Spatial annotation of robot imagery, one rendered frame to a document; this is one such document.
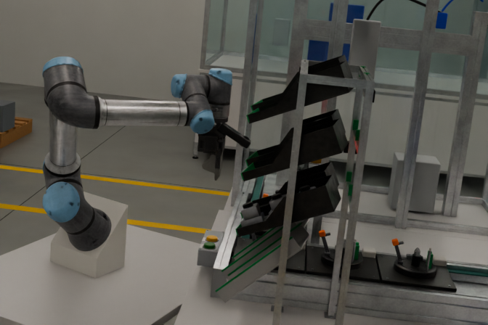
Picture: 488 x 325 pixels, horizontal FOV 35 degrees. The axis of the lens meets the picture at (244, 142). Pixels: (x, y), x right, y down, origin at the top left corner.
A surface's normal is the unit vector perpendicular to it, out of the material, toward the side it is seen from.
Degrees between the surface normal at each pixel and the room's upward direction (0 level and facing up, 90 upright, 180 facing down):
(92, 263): 90
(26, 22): 90
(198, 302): 0
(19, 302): 0
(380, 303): 90
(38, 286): 0
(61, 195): 53
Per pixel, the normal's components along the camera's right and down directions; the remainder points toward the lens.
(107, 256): 0.84, 0.19
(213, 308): 0.09, -0.97
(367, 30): -0.08, 0.21
